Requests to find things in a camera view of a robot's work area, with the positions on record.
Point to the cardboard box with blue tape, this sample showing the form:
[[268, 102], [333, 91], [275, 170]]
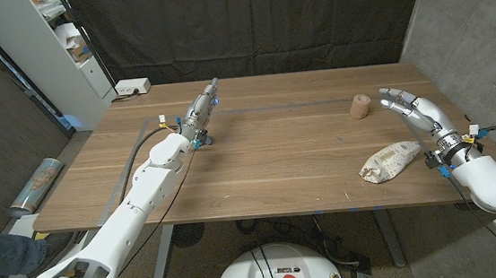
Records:
[[79, 50]]

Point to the rolled silver cylinder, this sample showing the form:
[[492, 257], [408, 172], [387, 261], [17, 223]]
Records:
[[36, 186]]

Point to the black fabric curtain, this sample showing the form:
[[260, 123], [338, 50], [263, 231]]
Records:
[[247, 22]]

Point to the white leaf-print pen bag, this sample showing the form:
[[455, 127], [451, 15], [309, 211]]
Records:
[[389, 160]]

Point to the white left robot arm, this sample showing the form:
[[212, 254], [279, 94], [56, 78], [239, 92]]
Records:
[[136, 203]]

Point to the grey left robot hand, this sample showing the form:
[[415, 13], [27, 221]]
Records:
[[198, 114]]

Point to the grey table leg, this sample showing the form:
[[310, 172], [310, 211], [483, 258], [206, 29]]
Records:
[[389, 239], [163, 254]]

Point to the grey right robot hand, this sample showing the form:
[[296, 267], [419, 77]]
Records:
[[428, 116]]

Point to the black round floor object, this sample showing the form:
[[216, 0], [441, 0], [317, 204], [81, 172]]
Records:
[[188, 234]]

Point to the tan cork-textured cup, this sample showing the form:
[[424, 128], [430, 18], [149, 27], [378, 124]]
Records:
[[359, 107]]

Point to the white power strip box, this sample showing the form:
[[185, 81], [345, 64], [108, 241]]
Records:
[[132, 86]]

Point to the white shelf cabinet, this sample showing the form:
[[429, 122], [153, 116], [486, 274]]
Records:
[[29, 54]]

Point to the small blue plastic object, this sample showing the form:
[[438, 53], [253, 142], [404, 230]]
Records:
[[206, 140]]

